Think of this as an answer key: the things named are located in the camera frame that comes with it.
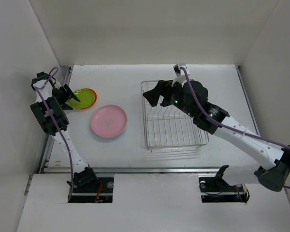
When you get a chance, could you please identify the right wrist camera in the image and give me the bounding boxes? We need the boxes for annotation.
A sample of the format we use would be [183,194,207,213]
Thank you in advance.
[173,64,190,84]

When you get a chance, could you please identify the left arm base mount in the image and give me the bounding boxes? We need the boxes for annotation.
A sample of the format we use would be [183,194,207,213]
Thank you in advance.
[67,168,115,203]

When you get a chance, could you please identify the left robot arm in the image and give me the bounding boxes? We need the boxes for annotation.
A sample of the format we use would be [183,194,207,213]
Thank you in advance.
[30,72,100,192]

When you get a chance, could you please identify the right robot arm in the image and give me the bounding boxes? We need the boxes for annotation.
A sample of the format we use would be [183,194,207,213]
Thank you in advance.
[143,80,290,192]

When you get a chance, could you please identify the orange translucent plate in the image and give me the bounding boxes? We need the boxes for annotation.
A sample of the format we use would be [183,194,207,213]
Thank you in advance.
[80,88,98,109]

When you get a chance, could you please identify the pink plate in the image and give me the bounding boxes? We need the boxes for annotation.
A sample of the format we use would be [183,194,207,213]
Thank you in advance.
[90,104,128,139]

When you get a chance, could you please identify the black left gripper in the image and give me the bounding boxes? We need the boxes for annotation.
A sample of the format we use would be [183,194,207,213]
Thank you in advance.
[52,84,79,109]

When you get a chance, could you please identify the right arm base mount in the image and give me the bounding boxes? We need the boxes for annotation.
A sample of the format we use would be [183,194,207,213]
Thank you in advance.
[199,165,250,203]

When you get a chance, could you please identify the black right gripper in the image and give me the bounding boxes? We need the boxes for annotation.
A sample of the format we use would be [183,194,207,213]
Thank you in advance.
[143,77,196,118]

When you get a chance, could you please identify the wire dish rack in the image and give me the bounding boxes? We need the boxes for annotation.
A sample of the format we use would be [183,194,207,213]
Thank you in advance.
[140,79,210,152]

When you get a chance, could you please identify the green plate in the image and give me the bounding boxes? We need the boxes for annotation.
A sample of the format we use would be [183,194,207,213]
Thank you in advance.
[68,88,97,109]

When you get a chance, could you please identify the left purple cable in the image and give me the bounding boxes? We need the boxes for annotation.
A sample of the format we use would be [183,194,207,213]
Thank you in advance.
[35,67,77,201]

